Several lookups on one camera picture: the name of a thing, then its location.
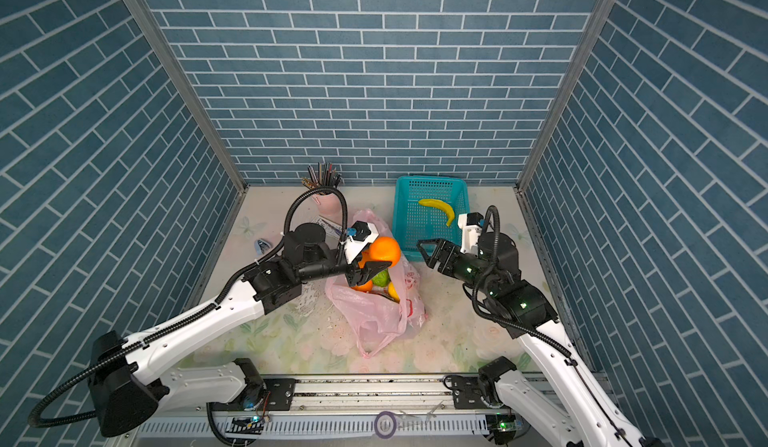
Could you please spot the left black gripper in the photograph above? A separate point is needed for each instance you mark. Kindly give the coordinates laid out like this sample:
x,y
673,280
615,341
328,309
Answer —
x,y
366,272

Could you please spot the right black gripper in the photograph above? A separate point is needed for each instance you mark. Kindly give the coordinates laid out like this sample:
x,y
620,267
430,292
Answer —
x,y
447,265

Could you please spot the green pear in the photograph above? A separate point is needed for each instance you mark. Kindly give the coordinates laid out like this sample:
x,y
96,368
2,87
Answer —
x,y
382,279

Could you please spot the orange fruit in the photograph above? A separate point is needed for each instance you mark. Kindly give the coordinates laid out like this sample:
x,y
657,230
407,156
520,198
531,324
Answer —
x,y
385,249
365,287

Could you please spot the yellow lemon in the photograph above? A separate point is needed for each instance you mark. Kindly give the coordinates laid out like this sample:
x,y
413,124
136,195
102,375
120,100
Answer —
x,y
392,292

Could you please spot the pink plastic bag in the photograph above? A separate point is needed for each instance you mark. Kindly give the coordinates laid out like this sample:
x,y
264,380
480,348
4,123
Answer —
x,y
374,318

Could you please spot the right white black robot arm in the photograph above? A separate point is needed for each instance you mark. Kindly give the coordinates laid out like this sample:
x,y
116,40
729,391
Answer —
x,y
585,415

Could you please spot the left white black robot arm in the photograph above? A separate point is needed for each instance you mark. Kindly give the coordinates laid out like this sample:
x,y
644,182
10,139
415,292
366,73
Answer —
x,y
147,380

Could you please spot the white pencil box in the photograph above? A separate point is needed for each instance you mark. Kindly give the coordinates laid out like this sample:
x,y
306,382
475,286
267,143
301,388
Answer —
x,y
332,229

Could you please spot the yellow banana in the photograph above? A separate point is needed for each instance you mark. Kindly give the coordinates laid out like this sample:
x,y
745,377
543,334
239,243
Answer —
x,y
442,206

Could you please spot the teal plastic basket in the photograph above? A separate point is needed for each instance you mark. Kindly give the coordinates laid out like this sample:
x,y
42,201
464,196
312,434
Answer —
x,y
413,222

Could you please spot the pink pencil cup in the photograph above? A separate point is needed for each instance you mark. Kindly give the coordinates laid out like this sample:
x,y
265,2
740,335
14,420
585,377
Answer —
x,y
328,204

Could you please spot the small blue clip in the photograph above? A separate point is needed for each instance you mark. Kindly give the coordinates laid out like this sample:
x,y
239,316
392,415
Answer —
x,y
261,247

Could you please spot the purple tape roll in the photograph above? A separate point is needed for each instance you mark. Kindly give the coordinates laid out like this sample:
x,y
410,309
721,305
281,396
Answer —
x,y
385,425

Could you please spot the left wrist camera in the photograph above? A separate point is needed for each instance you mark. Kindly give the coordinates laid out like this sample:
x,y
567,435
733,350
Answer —
x,y
358,237

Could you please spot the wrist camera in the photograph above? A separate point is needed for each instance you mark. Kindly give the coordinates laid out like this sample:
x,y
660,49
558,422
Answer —
x,y
471,226
358,237

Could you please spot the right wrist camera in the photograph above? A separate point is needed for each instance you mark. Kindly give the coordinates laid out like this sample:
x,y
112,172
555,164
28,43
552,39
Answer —
x,y
471,226

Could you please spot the aluminium mounting rail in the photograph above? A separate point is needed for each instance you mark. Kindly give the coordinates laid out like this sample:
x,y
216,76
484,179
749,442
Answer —
x,y
327,407

